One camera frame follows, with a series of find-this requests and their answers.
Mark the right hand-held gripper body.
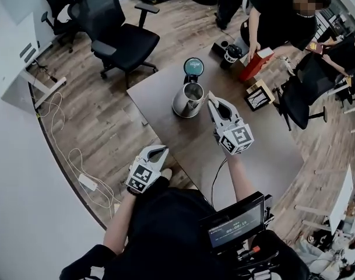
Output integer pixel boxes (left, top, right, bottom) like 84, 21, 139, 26
213, 117, 255, 156

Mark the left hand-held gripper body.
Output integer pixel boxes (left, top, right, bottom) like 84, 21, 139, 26
125, 159, 163, 194

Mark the steel electric kettle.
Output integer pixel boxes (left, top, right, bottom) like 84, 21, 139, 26
171, 57, 207, 119

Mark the person's right forearm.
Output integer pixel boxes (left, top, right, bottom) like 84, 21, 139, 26
225, 152, 258, 204

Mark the person's left forearm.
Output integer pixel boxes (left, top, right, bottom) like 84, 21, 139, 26
103, 188, 137, 255

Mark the person's beige shoe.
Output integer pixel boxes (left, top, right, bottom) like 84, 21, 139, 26
160, 167, 174, 182

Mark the light wooden box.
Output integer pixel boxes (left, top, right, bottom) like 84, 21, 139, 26
245, 79, 276, 106

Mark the black bottle white label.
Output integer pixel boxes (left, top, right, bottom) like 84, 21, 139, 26
219, 43, 243, 71

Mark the white power strip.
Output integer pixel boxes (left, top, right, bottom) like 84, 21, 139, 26
78, 173, 99, 191

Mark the person's black shirt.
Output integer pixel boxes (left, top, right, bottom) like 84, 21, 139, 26
59, 176, 311, 280

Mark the black rectangular box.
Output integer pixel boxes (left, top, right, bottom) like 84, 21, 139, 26
210, 39, 234, 59

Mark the black chest monitor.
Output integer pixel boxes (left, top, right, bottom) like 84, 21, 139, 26
199, 191, 276, 255

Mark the white desk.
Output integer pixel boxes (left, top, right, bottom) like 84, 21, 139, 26
1, 12, 68, 117
295, 164, 355, 236

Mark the black picture frame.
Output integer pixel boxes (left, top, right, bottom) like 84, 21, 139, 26
243, 85, 271, 112

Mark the black cable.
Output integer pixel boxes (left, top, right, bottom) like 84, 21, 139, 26
210, 155, 229, 207

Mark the white cable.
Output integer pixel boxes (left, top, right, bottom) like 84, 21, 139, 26
36, 92, 122, 218

